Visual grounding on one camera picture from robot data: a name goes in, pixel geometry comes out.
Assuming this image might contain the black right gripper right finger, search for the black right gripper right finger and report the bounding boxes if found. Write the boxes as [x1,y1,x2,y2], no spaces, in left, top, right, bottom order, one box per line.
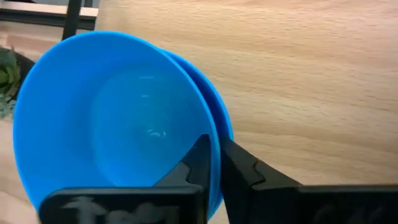
[220,136,303,224]

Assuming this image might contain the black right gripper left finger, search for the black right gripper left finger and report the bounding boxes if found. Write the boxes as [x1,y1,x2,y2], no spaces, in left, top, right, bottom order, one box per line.
[153,134,213,224]

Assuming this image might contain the blue plastic bowl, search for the blue plastic bowl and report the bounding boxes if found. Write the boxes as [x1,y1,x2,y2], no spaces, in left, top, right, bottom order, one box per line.
[160,49,235,144]
[12,30,224,220]

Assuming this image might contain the green succulent in dark pot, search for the green succulent in dark pot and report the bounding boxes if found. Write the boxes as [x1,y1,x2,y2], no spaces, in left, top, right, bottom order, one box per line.
[0,46,35,121]

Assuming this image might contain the wooden shelf black metal frame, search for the wooden shelf black metal frame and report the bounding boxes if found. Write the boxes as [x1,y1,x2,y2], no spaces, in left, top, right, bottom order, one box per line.
[61,0,83,41]

